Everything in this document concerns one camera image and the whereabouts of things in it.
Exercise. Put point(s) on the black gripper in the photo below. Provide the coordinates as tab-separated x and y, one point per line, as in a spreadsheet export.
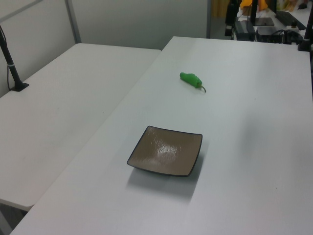
230	13

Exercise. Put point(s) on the green chili pepper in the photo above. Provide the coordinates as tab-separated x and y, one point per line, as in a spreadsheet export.
190	78

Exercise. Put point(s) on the square brown ceramic plate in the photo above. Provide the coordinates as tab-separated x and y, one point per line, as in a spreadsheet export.
166	151

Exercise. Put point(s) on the dark grey device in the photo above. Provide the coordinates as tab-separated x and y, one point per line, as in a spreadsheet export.
244	30

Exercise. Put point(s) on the brown wooden panel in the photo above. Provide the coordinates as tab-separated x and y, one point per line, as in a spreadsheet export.
220	8

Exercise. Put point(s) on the black monitor stand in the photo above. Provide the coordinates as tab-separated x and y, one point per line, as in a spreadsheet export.
255	14

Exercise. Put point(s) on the yellow object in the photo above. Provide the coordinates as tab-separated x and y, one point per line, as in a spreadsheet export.
245	3

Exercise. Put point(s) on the black electronics box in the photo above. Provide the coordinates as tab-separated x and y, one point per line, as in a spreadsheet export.
269	33

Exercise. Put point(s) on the orange object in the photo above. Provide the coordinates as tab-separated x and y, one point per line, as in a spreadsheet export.
263	4

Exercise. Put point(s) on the black keyboard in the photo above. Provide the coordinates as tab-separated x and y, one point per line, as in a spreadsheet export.
289	19

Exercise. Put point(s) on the black table clamp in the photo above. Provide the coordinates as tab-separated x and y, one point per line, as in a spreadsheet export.
305	39

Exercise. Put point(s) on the black pole stand with base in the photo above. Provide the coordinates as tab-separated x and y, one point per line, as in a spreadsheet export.
11	67

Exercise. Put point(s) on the grey partition frame post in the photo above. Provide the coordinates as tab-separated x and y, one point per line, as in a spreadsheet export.
208	18
73	22

